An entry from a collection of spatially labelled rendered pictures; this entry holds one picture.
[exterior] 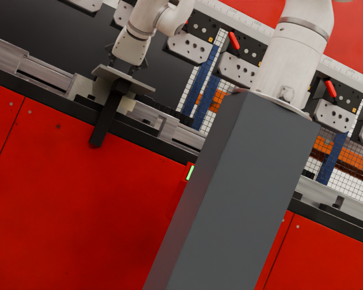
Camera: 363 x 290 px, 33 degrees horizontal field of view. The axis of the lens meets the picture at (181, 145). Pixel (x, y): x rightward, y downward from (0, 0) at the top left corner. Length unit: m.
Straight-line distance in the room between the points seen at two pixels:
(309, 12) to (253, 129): 0.29
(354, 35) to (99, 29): 1.03
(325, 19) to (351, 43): 0.96
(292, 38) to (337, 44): 0.97
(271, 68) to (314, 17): 0.14
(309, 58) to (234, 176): 0.31
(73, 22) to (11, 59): 0.62
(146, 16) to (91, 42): 0.80
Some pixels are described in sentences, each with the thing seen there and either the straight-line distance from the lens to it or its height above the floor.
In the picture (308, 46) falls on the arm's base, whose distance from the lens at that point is 1.37.
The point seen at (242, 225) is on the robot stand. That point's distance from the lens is 1.29.
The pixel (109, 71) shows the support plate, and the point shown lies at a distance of 1.83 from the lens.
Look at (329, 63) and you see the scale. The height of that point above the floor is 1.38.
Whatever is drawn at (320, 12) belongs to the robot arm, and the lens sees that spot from 1.39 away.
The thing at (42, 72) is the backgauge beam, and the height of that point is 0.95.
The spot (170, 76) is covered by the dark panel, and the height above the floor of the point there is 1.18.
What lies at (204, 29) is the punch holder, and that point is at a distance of 2.15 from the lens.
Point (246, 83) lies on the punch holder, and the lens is 2.17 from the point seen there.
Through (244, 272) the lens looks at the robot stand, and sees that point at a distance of 1.31.
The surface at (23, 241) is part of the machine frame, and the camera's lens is 1.97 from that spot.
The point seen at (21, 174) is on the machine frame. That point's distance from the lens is 1.94.
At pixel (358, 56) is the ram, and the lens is 2.36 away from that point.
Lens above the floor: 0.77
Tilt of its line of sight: 3 degrees up
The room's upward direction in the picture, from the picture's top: 23 degrees clockwise
